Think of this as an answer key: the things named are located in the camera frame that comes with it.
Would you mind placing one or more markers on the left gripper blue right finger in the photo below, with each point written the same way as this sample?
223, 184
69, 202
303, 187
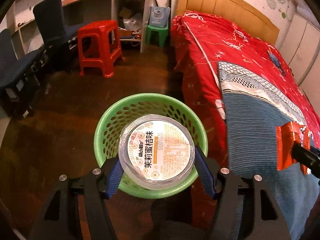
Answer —
221, 184

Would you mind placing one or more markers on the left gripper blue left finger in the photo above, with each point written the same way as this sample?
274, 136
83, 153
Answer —
99, 185

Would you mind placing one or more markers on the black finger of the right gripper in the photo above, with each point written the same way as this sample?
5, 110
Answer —
309, 158

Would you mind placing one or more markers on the red snack wrapper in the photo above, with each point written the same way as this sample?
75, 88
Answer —
287, 136

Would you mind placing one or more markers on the clear cup with printed lid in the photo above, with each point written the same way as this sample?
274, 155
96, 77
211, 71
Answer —
156, 152

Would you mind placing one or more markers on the green perforated trash basket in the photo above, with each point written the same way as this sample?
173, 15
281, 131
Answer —
123, 112

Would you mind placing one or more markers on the blue ribbed blanket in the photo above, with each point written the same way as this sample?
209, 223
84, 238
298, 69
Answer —
254, 107

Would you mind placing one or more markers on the blue object on bed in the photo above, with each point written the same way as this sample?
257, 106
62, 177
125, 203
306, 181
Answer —
276, 62

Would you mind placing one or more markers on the white wardrobe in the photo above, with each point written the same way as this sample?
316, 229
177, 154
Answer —
300, 50

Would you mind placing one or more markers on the dark blue chair at left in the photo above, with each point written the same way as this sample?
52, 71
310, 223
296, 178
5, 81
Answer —
18, 78

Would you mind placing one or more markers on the red plastic stool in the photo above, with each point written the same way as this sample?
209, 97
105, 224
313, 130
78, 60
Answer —
99, 46

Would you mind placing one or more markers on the dark blue chair near shelf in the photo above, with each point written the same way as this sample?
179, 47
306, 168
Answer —
55, 33

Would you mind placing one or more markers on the red floral bed quilt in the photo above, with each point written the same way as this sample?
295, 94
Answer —
201, 41

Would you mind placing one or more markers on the green plastic stool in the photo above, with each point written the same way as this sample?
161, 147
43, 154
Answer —
158, 32

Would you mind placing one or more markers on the white plastic bag under desk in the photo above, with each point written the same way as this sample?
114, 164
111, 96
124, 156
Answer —
134, 23

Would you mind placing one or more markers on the light blue paper bag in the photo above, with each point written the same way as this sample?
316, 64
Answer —
159, 16

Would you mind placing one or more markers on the white desk shelving unit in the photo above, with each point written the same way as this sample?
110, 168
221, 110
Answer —
26, 35

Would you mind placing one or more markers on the wooden bed headboard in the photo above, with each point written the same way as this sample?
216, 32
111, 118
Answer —
244, 15

